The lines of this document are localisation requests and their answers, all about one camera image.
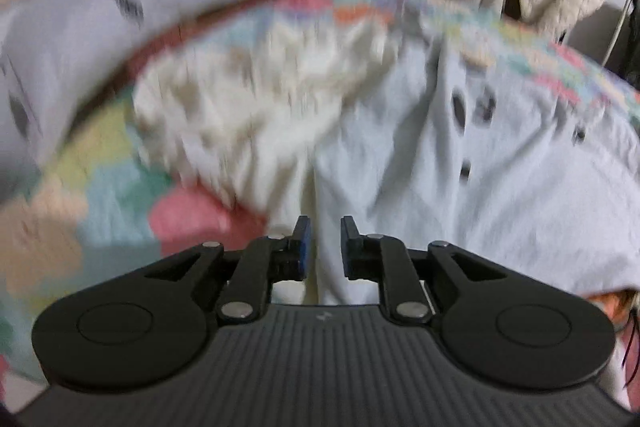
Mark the grey patterned pillow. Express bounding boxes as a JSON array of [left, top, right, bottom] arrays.
[[1, 0, 236, 196]]

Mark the light blue garment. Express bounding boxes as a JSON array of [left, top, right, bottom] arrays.
[[314, 37, 639, 305]]

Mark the colourful floral bed sheet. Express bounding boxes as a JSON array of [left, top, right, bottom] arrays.
[[1, 0, 639, 379]]

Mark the cream white garment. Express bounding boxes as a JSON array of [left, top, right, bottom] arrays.
[[132, 17, 399, 225]]

